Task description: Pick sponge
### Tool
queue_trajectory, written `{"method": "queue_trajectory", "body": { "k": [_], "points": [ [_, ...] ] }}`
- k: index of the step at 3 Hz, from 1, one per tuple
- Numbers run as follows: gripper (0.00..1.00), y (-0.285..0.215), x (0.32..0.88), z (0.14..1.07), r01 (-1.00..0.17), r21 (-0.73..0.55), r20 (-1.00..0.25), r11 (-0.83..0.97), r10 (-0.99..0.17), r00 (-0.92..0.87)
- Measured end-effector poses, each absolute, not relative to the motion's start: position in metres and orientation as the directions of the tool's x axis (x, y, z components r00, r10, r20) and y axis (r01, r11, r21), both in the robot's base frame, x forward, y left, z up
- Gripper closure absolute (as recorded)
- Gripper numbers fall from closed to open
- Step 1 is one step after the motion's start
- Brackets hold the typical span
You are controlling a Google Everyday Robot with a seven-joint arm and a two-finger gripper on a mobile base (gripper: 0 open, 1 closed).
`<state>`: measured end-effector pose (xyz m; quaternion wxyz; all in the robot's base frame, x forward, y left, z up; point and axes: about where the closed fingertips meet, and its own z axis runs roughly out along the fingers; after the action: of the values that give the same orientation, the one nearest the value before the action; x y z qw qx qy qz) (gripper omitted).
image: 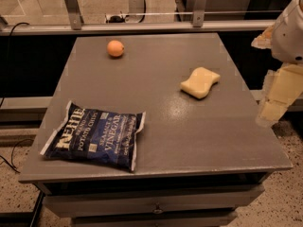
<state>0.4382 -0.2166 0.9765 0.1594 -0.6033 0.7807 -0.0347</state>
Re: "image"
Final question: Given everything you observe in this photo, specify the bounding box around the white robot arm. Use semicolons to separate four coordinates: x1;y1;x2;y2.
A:
251;0;303;127

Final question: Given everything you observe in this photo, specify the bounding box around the yellow sponge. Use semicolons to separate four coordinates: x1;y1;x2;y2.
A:
180;67;221;99

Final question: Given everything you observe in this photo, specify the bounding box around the grey cabinet drawer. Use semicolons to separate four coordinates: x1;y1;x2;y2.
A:
44;184;264;218

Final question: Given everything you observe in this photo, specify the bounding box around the orange fruit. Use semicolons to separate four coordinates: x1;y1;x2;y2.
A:
107;40;124;58

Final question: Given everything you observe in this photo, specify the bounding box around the blue potato chips bag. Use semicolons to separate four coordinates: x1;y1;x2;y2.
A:
40;101;146;172

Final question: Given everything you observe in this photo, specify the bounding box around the metal railing frame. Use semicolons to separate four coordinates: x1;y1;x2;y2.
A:
0;0;276;36

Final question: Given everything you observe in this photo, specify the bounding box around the black cable on floor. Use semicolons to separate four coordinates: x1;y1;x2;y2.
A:
0;22;35;174

